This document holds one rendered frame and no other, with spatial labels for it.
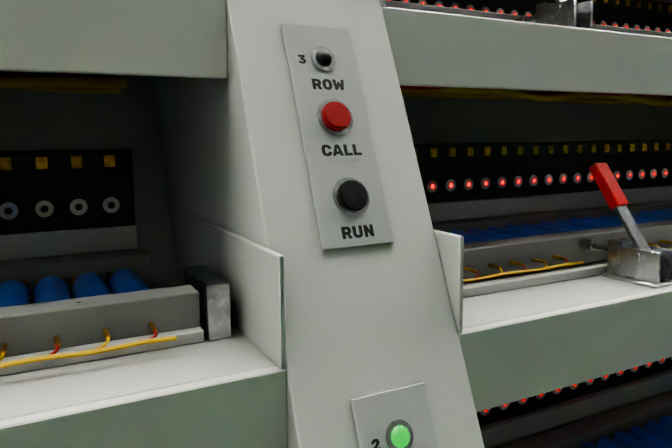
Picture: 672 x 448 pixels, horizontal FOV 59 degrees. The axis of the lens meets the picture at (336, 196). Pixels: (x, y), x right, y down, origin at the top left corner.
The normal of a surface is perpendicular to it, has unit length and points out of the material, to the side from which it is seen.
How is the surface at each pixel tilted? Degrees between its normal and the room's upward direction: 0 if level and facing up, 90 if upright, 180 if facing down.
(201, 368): 22
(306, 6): 90
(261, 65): 90
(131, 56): 112
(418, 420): 90
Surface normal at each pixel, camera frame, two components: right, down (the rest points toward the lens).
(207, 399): 0.46, 0.08
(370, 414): 0.42, -0.30
